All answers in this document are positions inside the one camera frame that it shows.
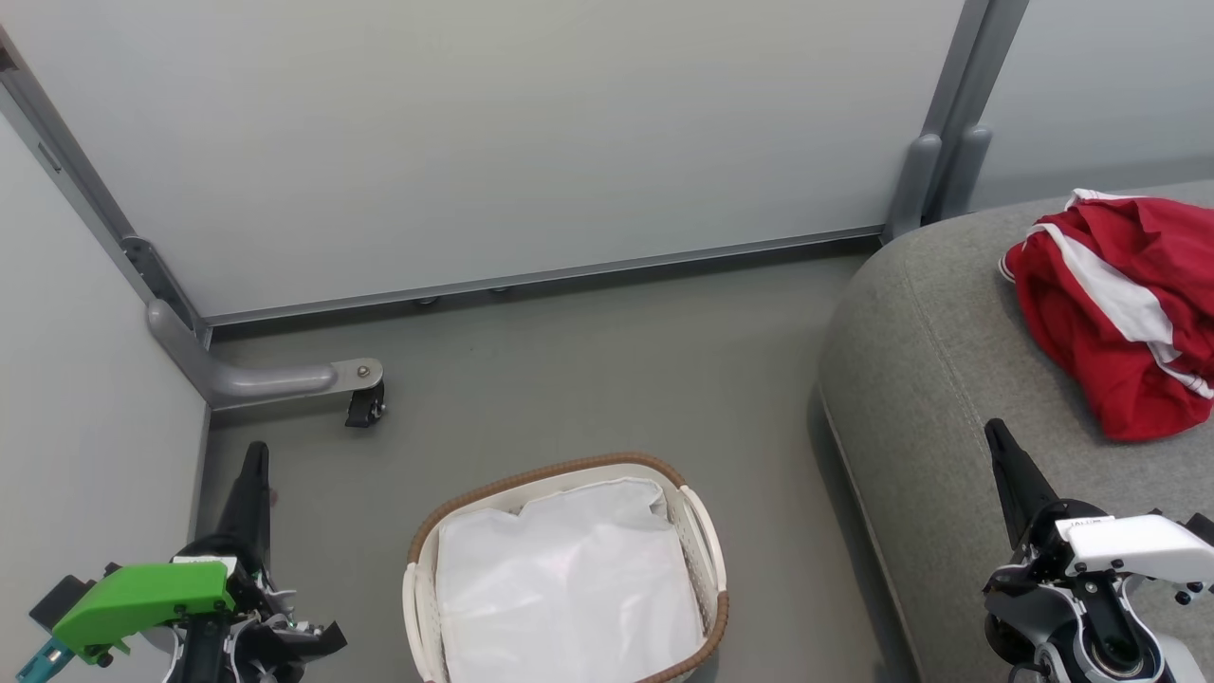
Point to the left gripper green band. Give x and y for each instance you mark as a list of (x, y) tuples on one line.
[(142, 598)]

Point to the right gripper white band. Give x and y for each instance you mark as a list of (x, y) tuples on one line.
[(1129, 550)]

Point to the red garment with white stripes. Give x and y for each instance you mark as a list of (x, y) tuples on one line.
[(1067, 323)]

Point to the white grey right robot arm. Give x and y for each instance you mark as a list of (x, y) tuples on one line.
[(1100, 645)]

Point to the white laundry basket brown rim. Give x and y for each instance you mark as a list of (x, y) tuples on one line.
[(707, 531)]

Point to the white basket liner cloth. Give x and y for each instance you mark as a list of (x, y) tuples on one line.
[(569, 588)]

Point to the grey partition caster leg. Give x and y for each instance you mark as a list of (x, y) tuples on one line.
[(256, 379)]

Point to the grey fabric sofa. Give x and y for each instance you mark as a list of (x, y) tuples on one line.
[(948, 379)]

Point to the black caster wheel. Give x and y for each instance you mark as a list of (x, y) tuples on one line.
[(365, 408)]

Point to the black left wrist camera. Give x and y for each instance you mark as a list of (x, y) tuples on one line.
[(57, 598)]

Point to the grey partition corner post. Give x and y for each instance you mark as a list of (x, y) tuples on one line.
[(66, 166)]

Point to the grey partition bottom rail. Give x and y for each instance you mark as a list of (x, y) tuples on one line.
[(569, 274)]

